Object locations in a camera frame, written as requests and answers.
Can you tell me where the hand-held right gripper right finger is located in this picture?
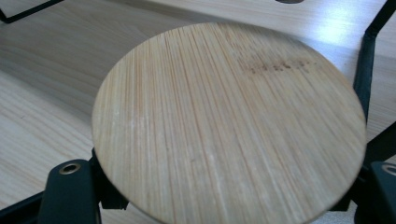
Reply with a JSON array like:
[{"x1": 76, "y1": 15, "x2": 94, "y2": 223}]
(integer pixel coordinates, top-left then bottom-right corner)
[{"x1": 329, "y1": 161, "x2": 396, "y2": 224}]

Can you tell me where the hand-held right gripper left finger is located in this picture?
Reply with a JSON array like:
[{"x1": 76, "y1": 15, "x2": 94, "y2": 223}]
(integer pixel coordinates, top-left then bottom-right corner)
[{"x1": 36, "y1": 148, "x2": 131, "y2": 224}]

